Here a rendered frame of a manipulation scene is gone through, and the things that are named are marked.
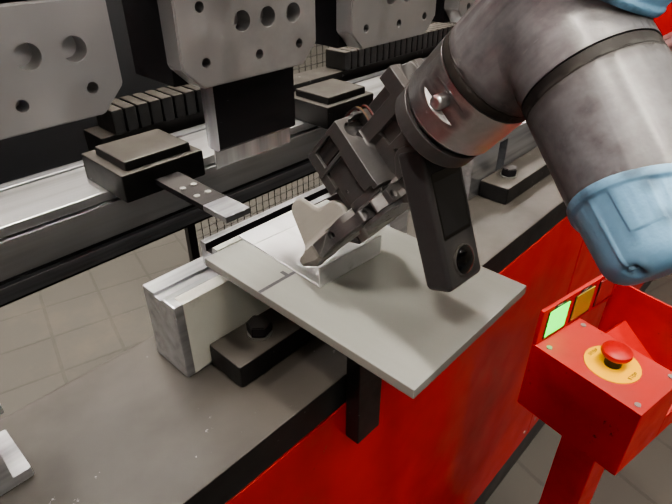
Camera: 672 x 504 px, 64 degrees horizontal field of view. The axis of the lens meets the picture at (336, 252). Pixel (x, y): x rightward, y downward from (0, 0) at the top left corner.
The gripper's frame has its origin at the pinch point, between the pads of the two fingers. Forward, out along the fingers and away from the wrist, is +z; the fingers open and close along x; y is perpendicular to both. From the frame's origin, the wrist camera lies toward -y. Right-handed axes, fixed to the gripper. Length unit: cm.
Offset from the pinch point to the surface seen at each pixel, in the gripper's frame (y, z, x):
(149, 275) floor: 53, 177, -42
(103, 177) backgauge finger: 26.1, 22.7, 8.4
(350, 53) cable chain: 41, 31, -55
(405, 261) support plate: -4.5, -2.4, -4.9
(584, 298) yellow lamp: -22.2, 6.2, -37.9
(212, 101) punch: 17.3, -3.6, 5.3
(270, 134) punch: 14.7, 1.1, -1.9
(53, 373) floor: 31, 158, 8
